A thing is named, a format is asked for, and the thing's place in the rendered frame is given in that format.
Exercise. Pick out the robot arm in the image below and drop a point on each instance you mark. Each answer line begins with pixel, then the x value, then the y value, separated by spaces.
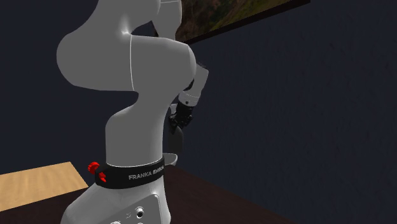
pixel 124 68

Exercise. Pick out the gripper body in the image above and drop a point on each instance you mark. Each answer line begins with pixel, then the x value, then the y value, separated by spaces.
pixel 183 113

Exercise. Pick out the dark framed wall picture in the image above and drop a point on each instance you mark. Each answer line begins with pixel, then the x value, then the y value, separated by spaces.
pixel 223 12

